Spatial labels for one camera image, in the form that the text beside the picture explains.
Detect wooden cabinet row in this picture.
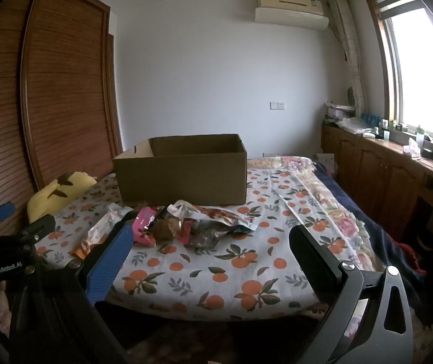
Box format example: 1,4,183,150
321,121,433,236

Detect white tissue pack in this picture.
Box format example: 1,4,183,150
407,137,422,159

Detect yellow plush toy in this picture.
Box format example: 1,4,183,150
27,172,98,224

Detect stack of storage boxes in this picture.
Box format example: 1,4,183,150
324,100,355,123

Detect dark blue blanket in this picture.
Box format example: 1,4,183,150
315,161,429,312

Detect dark clear snack packet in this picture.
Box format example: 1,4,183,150
184,227,255,251

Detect pale patterned curtain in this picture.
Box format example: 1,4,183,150
328,0,369,116

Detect white red snack packet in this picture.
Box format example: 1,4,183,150
167,200,262,232

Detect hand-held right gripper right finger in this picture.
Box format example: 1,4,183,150
289,224,415,364

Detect orange fruit print bed sheet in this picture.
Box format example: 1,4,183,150
34,167,372,321

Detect brown cardboard box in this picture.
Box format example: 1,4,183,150
112,134,248,206

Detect wooden slatted wardrobe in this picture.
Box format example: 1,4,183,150
0,0,124,236

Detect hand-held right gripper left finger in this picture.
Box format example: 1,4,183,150
12,218,134,364

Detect pale blue snack packet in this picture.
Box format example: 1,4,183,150
107,203,135,222

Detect white wall air conditioner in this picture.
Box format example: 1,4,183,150
254,0,330,30

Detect brown snack packet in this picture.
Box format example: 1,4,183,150
150,216,183,240

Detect wooden framed window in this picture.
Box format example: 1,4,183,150
364,0,433,148

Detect red cloth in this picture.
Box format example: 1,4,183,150
387,235,429,274

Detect floral quilt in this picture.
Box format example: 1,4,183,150
247,156,369,270

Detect clear plastic bags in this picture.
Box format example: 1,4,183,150
338,117,370,136

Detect silver orange snack packet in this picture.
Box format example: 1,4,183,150
68,210,120,260

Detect pink snack packet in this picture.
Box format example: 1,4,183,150
132,207,158,246

